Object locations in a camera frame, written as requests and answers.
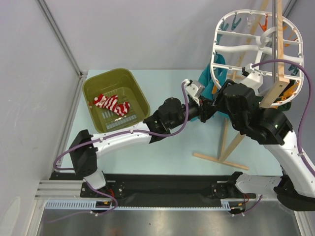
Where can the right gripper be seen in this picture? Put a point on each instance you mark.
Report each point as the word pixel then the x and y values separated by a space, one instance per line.
pixel 221 96

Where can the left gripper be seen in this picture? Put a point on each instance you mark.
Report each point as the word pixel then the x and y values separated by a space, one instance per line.
pixel 206 110

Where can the teal blue sock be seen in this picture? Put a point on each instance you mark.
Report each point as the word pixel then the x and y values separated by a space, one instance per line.
pixel 206 80

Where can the white plastic clip hanger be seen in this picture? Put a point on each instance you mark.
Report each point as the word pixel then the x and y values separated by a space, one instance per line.
pixel 238 38

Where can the red white striped sock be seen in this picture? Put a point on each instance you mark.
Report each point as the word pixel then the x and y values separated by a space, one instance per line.
pixel 121 109
pixel 107 102

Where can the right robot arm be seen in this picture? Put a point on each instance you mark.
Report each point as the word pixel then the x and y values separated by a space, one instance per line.
pixel 271 129

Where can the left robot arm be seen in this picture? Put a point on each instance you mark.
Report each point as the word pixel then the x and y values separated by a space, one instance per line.
pixel 87 148

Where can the wooden hanger stand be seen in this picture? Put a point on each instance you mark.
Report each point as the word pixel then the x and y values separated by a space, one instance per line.
pixel 280 82

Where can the dark green sock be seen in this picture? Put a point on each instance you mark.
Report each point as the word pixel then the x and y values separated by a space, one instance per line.
pixel 287 92

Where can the olive green plastic basket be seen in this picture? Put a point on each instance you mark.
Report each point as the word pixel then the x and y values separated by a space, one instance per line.
pixel 122 83

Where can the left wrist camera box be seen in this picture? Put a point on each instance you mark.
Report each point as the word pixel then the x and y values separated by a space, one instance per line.
pixel 193 89

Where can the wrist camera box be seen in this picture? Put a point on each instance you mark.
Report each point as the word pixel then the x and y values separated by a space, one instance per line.
pixel 253 78
pixel 193 89

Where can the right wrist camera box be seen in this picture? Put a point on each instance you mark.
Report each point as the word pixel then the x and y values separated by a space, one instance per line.
pixel 253 78

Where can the white cable duct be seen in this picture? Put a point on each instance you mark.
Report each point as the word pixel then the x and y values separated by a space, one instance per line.
pixel 100 205

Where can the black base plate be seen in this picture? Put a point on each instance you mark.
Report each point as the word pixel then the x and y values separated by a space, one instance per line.
pixel 135 190

